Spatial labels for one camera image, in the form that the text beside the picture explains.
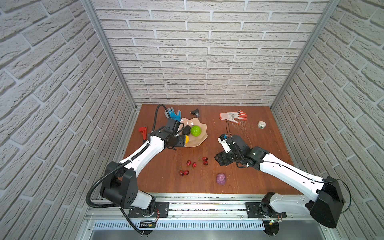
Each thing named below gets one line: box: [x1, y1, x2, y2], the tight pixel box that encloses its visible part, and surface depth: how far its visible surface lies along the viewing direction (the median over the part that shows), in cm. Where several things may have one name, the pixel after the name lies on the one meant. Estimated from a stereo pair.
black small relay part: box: [190, 108, 200, 117], surface depth 116 cm
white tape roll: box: [257, 120, 267, 129], surface depth 109 cm
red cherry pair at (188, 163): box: [186, 160, 198, 168], surface depth 91 cm
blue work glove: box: [164, 107, 182, 122], surface depth 116 cm
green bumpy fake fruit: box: [190, 125, 202, 137], surface depth 99 cm
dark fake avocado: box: [182, 125, 191, 136], surface depth 101 cm
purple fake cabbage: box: [216, 173, 227, 185], surface depth 81 cm
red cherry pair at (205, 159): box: [202, 156, 209, 166], surface depth 92 cm
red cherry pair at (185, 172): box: [179, 169, 190, 177], surface depth 87 cm
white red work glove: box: [219, 110, 248, 125], surface depth 116 cm
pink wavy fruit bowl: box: [180, 117, 208, 148], surface depth 103 cm
